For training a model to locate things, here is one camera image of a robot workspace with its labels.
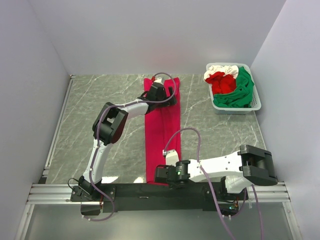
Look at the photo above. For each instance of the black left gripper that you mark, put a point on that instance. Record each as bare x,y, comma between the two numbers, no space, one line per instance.
170,102

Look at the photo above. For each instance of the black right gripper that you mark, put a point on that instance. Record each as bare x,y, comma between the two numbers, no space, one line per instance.
172,185

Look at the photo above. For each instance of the magenta pink t-shirt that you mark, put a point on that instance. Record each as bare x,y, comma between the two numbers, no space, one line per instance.
159,126

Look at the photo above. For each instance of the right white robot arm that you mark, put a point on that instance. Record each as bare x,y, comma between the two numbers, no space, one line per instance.
248,166

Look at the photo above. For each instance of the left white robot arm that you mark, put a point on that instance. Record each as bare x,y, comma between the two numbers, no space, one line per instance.
108,128

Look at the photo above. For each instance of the red t-shirt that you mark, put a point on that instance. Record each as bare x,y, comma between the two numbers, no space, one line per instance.
221,83

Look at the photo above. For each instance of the white t-shirt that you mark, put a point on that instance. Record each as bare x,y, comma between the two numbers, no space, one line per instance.
232,70

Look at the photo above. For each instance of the green t-shirt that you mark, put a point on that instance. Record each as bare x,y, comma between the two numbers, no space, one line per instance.
241,97

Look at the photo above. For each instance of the white plastic laundry basket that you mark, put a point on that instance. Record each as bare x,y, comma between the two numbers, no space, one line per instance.
254,105

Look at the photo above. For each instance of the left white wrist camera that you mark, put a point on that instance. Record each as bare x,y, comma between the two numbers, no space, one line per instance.
158,80

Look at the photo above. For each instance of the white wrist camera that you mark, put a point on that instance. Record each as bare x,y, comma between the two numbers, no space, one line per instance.
158,80
171,157

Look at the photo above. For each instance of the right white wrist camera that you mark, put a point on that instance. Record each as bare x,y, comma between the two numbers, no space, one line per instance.
171,157

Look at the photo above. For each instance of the aluminium frame rail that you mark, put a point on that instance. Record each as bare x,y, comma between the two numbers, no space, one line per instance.
65,194

